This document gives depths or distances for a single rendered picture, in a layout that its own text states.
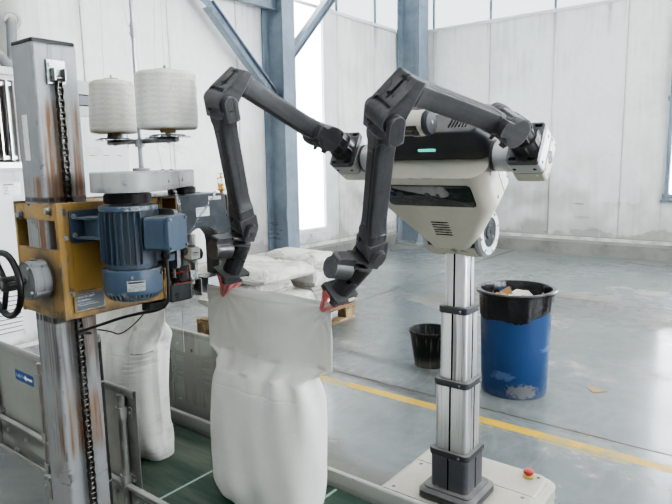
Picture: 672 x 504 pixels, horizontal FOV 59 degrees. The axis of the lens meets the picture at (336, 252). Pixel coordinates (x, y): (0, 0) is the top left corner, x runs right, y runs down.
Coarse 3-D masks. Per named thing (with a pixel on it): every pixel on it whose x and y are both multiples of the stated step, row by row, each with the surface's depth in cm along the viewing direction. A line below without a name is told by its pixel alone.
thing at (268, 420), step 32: (224, 288) 187; (224, 320) 189; (256, 320) 178; (288, 320) 173; (320, 320) 168; (224, 352) 189; (256, 352) 180; (288, 352) 174; (320, 352) 169; (224, 384) 182; (256, 384) 174; (288, 384) 169; (320, 384) 174; (224, 416) 182; (256, 416) 174; (288, 416) 168; (320, 416) 173; (224, 448) 184; (256, 448) 175; (288, 448) 169; (320, 448) 173; (224, 480) 188; (256, 480) 177; (288, 480) 170; (320, 480) 174
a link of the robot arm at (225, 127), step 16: (208, 112) 162; (224, 112) 155; (224, 128) 159; (224, 144) 161; (224, 160) 165; (240, 160) 166; (224, 176) 169; (240, 176) 168; (240, 192) 170; (240, 208) 172; (240, 224) 174; (256, 224) 177
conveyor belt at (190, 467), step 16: (176, 432) 237; (192, 432) 237; (176, 448) 224; (192, 448) 224; (208, 448) 224; (144, 464) 212; (160, 464) 212; (176, 464) 212; (192, 464) 212; (208, 464) 212; (144, 480) 202; (160, 480) 201; (176, 480) 201; (192, 480) 201; (208, 480) 201; (160, 496) 192; (176, 496) 192; (192, 496) 191; (208, 496) 191; (336, 496) 190; (352, 496) 190
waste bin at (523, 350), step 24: (480, 288) 367; (504, 288) 389; (528, 288) 386; (552, 288) 365; (480, 312) 369; (504, 312) 350; (528, 312) 347; (552, 312) 359; (504, 336) 354; (528, 336) 350; (504, 360) 357; (528, 360) 353; (504, 384) 359; (528, 384) 356
